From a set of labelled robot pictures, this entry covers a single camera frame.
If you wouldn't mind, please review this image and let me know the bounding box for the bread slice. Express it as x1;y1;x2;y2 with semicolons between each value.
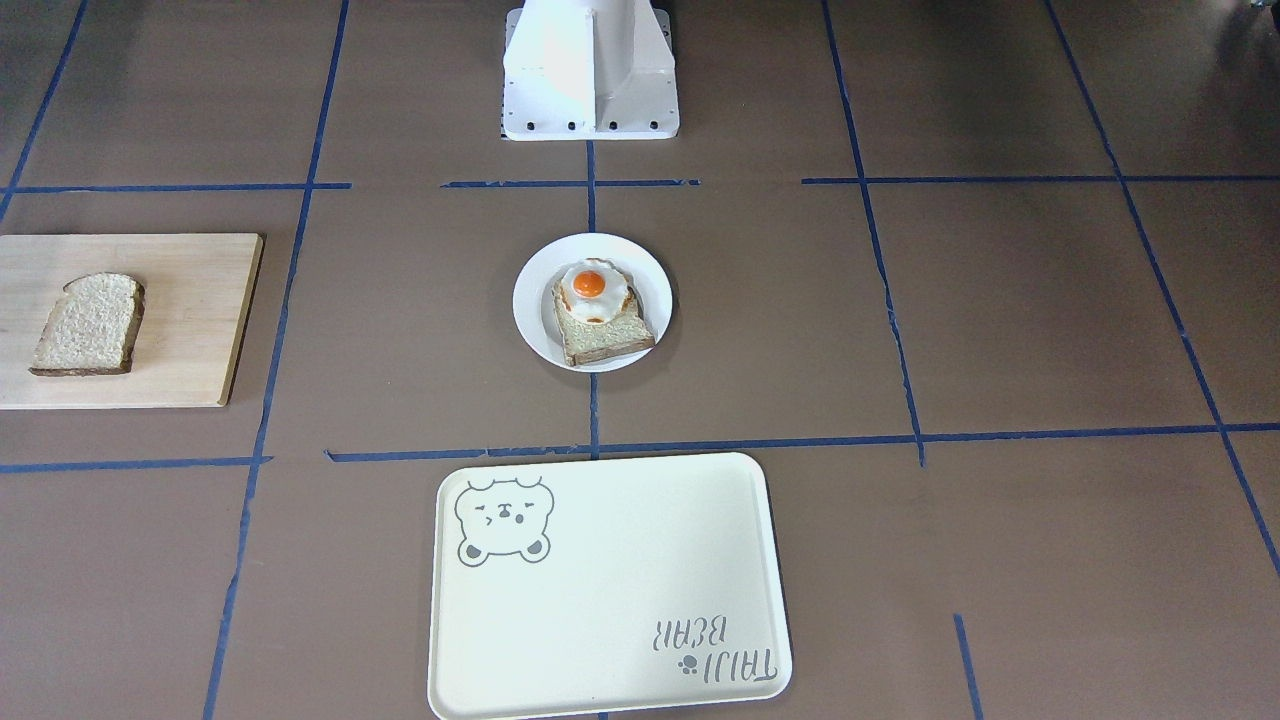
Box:
552;282;657;366
28;272;145;377

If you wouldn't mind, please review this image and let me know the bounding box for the bread slice on plate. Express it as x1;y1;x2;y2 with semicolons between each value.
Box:
552;282;657;366

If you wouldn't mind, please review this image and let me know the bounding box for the white round plate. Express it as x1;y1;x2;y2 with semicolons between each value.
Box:
512;233;675;373

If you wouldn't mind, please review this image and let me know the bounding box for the fried egg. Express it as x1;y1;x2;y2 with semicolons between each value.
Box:
554;258;631;325

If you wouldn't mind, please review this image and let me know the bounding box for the cream bear serving tray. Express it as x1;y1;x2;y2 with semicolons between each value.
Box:
426;452;794;719

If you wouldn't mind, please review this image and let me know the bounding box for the wooden cutting board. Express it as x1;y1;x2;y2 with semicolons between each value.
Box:
1;233;264;410

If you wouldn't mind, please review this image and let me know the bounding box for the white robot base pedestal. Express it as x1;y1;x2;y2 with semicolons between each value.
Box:
500;1;681;142

